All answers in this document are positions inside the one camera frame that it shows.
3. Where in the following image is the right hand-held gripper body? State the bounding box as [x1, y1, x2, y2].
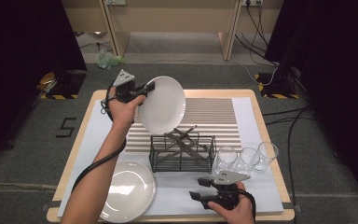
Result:
[209, 170, 252, 210]

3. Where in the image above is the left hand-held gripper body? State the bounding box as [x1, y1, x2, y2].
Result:
[112, 68, 140, 104]

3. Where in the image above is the white round plate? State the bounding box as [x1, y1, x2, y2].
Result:
[137, 75, 187, 135]
[100, 160, 157, 224]
[127, 183, 158, 223]

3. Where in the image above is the black wire basket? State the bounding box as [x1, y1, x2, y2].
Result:
[148, 132, 217, 175]

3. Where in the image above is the clear drinking glass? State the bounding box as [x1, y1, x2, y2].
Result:
[232, 147, 261, 176]
[213, 146, 239, 175]
[254, 141, 280, 173]

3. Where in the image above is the steel fork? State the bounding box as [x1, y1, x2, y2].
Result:
[162, 132, 197, 156]
[164, 124, 199, 155]

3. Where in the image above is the person's left hand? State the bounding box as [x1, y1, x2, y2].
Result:
[106, 87, 147, 131]

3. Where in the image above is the person's right hand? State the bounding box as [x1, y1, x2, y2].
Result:
[207, 181, 256, 224]

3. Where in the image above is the green plastic bag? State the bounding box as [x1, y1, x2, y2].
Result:
[95, 49, 128, 70]

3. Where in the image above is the black stand base striped tape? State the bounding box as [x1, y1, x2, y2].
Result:
[255, 72, 301, 100]
[40, 70, 87, 101]

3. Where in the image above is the striped woven placemat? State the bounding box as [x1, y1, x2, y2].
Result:
[124, 98, 242, 154]

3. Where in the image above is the light wooden desk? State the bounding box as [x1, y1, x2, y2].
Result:
[60, 0, 285, 62]

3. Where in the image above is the yellow object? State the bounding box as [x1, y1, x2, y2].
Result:
[36, 72, 58, 93]

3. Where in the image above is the white power strip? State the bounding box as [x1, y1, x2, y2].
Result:
[104, 0, 128, 7]

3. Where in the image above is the black curtain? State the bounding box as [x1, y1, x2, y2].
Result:
[0, 0, 87, 162]
[264, 0, 358, 216]

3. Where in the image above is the right hand-held gripper cable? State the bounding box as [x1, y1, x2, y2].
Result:
[238, 189, 257, 223]

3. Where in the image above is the black cable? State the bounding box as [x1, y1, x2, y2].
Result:
[77, 40, 111, 51]
[245, 3, 269, 48]
[234, 32, 279, 68]
[287, 106, 310, 208]
[262, 105, 311, 117]
[265, 116, 316, 126]

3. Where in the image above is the wall power outlet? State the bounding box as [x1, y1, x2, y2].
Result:
[241, 0, 264, 7]

